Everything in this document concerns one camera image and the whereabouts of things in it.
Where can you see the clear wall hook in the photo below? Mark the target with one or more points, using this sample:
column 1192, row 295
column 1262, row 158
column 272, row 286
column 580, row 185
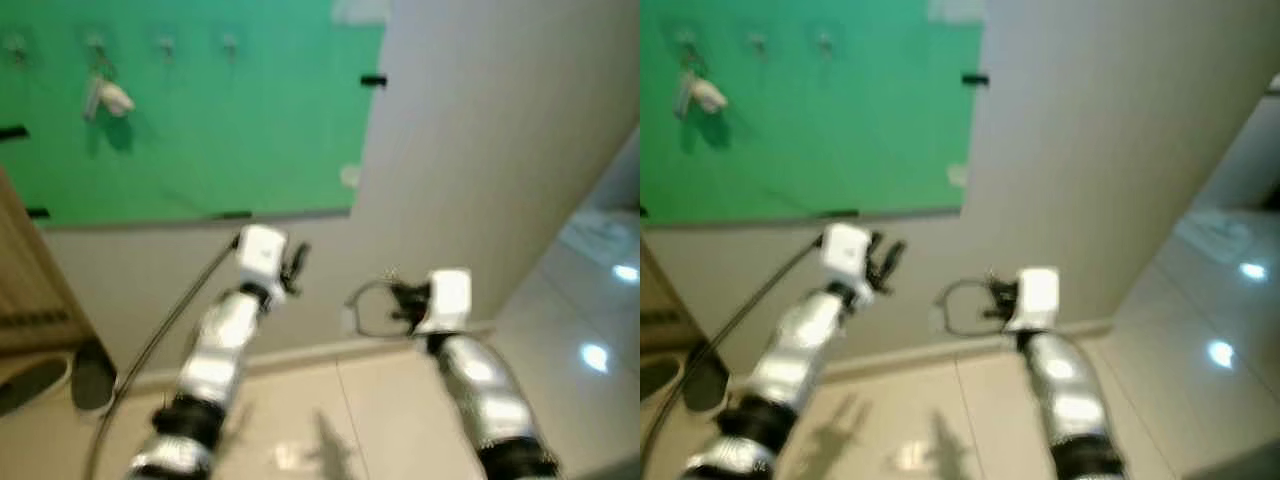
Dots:
column 231, row 43
column 825, row 43
column 757, row 43
column 166, row 45
column 96, row 42
column 688, row 42
column 15, row 45

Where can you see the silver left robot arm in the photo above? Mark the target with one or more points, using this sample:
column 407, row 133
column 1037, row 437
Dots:
column 800, row 350
column 215, row 350

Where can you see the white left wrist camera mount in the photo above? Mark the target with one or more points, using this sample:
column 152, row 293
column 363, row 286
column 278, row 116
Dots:
column 848, row 248
column 262, row 250

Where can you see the green wall board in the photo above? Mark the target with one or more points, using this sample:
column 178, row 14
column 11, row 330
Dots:
column 250, row 130
column 860, row 130

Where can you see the white tape piece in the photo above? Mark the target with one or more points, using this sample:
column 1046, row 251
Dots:
column 955, row 10
column 350, row 175
column 957, row 175
column 360, row 11

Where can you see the black tape strip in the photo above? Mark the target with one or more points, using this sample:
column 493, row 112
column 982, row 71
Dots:
column 976, row 79
column 14, row 132
column 839, row 213
column 38, row 212
column 373, row 81
column 231, row 214

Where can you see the hanging white key fob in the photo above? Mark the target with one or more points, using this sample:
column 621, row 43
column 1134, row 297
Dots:
column 710, row 96
column 115, row 97

